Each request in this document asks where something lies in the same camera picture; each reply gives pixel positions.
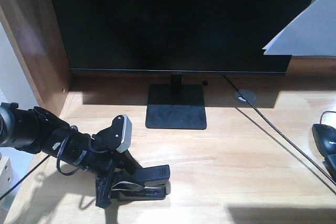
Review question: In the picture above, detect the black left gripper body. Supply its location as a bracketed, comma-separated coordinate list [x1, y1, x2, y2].
[83, 126, 142, 175]

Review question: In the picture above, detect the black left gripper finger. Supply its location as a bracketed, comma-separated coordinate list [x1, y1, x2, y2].
[96, 171, 121, 208]

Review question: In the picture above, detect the black orange stapler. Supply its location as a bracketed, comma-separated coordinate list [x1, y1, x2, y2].
[110, 165, 170, 201]

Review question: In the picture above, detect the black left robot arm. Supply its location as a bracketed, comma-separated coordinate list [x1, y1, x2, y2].
[1, 103, 141, 208]

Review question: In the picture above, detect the black computer monitor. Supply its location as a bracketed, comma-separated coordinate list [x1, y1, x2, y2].
[52, 0, 312, 130]

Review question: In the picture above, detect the black computer mouse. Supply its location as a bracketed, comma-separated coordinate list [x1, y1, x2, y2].
[312, 124, 335, 157]

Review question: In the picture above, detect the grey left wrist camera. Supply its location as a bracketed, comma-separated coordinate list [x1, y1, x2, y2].
[111, 114, 132, 153]

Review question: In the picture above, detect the black monitor cable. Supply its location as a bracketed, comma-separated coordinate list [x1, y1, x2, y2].
[222, 74, 336, 185]

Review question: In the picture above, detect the grey cable grommet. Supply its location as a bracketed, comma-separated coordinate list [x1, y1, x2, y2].
[234, 89, 257, 104]

